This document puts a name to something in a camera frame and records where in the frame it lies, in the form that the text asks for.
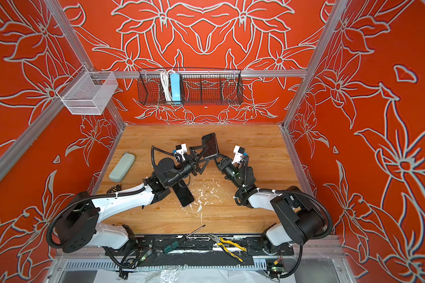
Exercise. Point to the light blue box in basket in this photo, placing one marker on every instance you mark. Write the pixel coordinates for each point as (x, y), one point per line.
(175, 87)

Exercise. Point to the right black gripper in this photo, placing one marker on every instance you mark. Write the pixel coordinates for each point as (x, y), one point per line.
(223, 165)

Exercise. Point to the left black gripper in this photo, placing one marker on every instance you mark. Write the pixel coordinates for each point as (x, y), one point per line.
(193, 165)

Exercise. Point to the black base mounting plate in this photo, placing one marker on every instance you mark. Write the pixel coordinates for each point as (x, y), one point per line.
(201, 243)

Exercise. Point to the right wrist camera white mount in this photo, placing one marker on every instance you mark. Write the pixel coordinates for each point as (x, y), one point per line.
(239, 155)

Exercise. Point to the black wire wall basket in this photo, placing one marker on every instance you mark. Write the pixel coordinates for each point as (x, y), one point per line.
(205, 87)

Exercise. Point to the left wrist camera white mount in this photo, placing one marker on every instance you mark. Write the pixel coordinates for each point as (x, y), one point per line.
(181, 150)

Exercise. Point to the grey-green glasses case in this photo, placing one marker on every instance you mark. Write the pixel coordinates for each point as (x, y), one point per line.
(122, 167)

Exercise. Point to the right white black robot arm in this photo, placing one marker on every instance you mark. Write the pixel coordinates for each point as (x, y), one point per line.
(302, 217)

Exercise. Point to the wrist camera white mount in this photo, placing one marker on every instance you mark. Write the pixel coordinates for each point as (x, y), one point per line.
(181, 150)
(239, 155)

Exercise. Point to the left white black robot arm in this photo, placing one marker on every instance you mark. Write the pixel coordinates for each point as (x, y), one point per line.
(80, 223)

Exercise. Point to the white mesh wall basket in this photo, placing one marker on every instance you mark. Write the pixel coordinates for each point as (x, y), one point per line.
(84, 95)

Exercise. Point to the green handled screwdriver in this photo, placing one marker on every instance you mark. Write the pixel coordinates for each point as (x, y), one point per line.
(175, 244)

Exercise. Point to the circuit board with wires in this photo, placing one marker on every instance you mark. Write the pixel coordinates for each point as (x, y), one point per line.
(276, 269)

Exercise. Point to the black phone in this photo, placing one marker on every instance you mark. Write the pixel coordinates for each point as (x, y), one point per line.
(210, 145)
(183, 194)

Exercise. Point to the yellow handled pliers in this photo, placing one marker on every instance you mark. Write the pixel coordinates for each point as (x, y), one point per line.
(224, 244)

